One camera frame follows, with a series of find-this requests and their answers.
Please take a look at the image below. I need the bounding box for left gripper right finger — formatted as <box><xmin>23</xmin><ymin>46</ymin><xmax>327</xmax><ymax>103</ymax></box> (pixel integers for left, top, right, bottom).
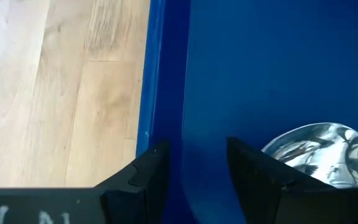
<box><xmin>226</xmin><ymin>136</ymin><xmax>336</xmax><ymax>224</ymax></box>

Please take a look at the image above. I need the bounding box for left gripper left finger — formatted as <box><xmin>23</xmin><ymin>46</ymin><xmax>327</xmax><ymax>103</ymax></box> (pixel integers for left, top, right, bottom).
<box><xmin>93</xmin><ymin>139</ymin><xmax>172</xmax><ymax>224</ymax></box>

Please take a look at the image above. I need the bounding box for orange-handled metal spoon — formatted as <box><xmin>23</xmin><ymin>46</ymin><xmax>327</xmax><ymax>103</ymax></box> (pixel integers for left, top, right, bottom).
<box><xmin>261</xmin><ymin>122</ymin><xmax>358</xmax><ymax>190</ymax></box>

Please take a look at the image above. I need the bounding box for blue plastic tray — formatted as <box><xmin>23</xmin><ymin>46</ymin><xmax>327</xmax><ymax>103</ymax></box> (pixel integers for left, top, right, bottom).
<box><xmin>135</xmin><ymin>0</ymin><xmax>358</xmax><ymax>224</ymax></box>

